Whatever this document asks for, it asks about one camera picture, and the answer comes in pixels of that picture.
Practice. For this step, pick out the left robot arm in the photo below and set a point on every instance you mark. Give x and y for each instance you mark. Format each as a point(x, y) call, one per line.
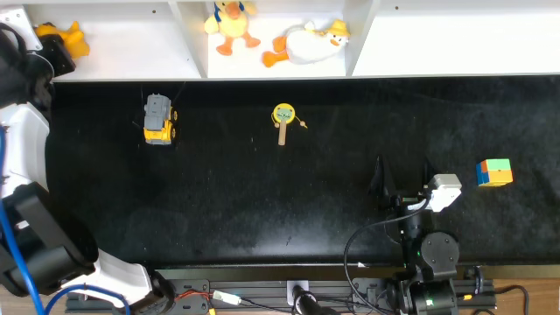
point(24, 144)

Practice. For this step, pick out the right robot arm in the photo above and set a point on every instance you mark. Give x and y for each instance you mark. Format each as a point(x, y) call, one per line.
point(437, 254)

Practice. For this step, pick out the white plush duck yellow hat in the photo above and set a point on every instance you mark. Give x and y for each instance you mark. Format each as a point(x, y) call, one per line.
point(310, 46)

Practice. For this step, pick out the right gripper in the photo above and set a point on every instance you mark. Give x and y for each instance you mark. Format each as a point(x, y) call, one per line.
point(407, 202)

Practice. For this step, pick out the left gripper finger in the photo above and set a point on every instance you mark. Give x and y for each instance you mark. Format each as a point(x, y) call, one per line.
point(58, 54)

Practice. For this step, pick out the yellow wooden rattle drum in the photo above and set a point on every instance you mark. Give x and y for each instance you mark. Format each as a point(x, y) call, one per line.
point(284, 114)

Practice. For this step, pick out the grey and yellow toy truck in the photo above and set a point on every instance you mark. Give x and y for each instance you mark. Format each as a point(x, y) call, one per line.
point(156, 118)

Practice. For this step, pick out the yellow rubber duck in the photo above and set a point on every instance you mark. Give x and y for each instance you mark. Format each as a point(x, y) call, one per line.
point(76, 44)

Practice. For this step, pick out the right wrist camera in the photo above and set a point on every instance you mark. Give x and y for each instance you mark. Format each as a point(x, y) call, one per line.
point(444, 190)

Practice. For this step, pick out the many-coloured puzzle cube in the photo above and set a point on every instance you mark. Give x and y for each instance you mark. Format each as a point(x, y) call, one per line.
point(496, 172)

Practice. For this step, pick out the mounting rail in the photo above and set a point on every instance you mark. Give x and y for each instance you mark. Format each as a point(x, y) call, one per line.
point(262, 291)

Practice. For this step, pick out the white shelf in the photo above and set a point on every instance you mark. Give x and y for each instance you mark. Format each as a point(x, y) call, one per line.
point(437, 44)

